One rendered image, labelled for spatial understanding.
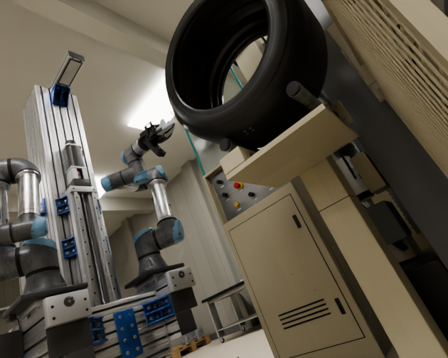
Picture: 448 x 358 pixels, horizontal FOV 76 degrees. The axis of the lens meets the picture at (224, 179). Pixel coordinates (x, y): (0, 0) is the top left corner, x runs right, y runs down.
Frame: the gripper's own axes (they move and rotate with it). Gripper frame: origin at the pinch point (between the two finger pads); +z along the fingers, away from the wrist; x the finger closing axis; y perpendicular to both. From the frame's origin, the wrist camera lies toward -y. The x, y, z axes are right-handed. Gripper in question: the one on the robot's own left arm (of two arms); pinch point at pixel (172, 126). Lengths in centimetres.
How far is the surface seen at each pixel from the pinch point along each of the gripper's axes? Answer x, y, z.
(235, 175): -8.1, -37.7, 27.9
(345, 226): 28, -62, 44
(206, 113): -12.7, -14.9, 27.3
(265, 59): -13, -12, 53
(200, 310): 400, -109, -409
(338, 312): 63, -96, 15
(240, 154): -8.5, -32.4, 32.0
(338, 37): 22, 2, 70
